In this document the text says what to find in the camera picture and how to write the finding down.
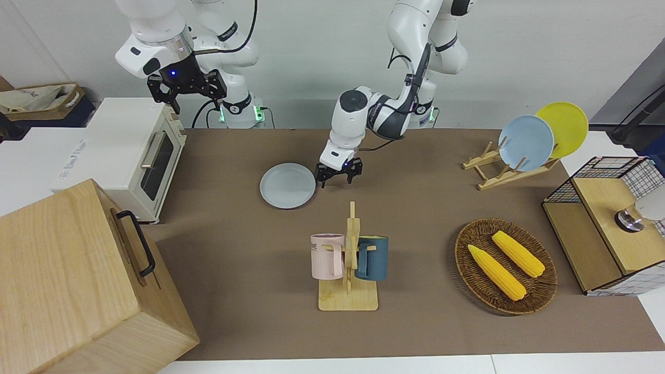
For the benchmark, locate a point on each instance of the light blue plate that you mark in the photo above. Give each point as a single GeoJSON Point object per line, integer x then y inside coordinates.
{"type": "Point", "coordinates": [527, 143]}

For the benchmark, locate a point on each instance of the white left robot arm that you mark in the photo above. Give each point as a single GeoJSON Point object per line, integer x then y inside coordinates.
{"type": "Point", "coordinates": [345, 119]}

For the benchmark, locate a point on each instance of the brown box with bag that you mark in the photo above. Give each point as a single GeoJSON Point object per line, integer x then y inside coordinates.
{"type": "Point", "coordinates": [62, 101]}

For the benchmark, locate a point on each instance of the dark blue background object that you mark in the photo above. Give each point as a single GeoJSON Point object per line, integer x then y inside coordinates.
{"type": "Point", "coordinates": [78, 117]}

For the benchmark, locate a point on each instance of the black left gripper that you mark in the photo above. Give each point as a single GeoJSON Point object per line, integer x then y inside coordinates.
{"type": "Point", "coordinates": [340, 169]}

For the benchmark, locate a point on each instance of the pink mug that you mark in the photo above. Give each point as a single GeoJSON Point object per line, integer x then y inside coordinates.
{"type": "Point", "coordinates": [324, 257]}

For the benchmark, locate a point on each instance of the brown table mat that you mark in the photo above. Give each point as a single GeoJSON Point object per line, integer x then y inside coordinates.
{"type": "Point", "coordinates": [234, 234]}

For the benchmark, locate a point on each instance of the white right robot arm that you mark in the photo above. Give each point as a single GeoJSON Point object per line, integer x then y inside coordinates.
{"type": "Point", "coordinates": [156, 26]}

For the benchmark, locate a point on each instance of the wooden plate rack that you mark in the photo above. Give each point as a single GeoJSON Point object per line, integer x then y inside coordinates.
{"type": "Point", "coordinates": [493, 179]}

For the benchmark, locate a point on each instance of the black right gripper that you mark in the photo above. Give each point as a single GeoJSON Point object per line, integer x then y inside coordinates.
{"type": "Point", "coordinates": [182, 75]}

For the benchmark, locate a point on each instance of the light wooden box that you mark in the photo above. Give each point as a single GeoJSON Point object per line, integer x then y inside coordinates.
{"type": "Point", "coordinates": [67, 280]}

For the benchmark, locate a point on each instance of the yellow plate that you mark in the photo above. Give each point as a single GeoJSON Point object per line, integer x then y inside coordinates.
{"type": "Point", "coordinates": [569, 124]}

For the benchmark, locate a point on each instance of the silver white cylindrical object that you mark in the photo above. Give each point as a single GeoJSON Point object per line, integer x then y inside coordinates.
{"type": "Point", "coordinates": [629, 219]}

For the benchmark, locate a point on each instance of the yellow corn cob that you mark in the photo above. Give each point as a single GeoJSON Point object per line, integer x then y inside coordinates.
{"type": "Point", "coordinates": [519, 254]}
{"type": "Point", "coordinates": [496, 272]}

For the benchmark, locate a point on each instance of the wooden mug rack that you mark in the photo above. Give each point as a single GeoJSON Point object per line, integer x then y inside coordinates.
{"type": "Point", "coordinates": [348, 298]}

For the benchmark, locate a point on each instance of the brown wicker basket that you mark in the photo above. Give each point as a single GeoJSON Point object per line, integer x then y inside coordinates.
{"type": "Point", "coordinates": [478, 283]}

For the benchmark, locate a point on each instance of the dark blue mug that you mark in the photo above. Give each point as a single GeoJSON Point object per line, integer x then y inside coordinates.
{"type": "Point", "coordinates": [376, 259]}

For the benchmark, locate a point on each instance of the white toaster oven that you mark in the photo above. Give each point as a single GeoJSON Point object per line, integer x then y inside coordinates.
{"type": "Point", "coordinates": [119, 135]}

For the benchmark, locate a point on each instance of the gray round plate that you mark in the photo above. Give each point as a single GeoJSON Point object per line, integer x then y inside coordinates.
{"type": "Point", "coordinates": [287, 186]}

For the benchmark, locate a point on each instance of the black background stand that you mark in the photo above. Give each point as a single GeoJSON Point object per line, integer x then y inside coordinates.
{"type": "Point", "coordinates": [623, 132]}

